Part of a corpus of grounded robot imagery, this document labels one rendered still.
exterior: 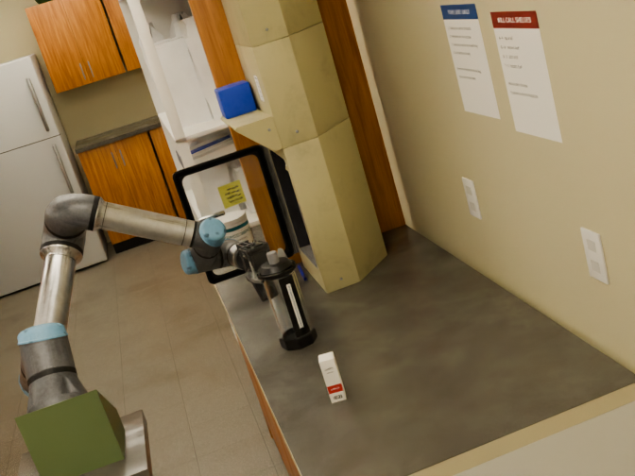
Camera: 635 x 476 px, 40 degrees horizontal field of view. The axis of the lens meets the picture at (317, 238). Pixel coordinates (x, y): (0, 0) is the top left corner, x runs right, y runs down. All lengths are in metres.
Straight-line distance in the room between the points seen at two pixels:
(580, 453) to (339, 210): 1.10
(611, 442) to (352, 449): 0.52
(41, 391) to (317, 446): 0.66
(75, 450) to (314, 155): 1.06
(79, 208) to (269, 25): 0.73
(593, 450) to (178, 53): 2.60
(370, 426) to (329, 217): 0.88
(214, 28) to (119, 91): 5.23
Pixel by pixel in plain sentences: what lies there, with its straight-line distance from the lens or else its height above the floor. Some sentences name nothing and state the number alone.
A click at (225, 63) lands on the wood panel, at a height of 1.66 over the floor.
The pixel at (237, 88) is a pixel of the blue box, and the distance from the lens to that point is 2.70.
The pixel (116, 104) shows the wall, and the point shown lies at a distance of 8.04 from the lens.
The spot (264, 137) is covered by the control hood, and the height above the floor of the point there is 1.46.
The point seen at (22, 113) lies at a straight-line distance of 7.39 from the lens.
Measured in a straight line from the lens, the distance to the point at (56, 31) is 7.67.
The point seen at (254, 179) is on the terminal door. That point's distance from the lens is 2.84.
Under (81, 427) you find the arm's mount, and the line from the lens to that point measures 2.11.
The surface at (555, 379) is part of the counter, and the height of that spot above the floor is 0.94.
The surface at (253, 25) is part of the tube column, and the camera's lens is 2.48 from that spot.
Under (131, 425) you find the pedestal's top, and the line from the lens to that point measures 2.28.
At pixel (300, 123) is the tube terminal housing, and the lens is 2.53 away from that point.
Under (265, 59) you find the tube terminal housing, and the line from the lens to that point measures 2.49.
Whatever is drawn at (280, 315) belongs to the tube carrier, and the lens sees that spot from 2.32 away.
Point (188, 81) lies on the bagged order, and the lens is 3.86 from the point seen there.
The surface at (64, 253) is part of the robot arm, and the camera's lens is 2.46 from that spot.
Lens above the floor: 1.89
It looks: 17 degrees down
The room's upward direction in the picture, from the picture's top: 17 degrees counter-clockwise
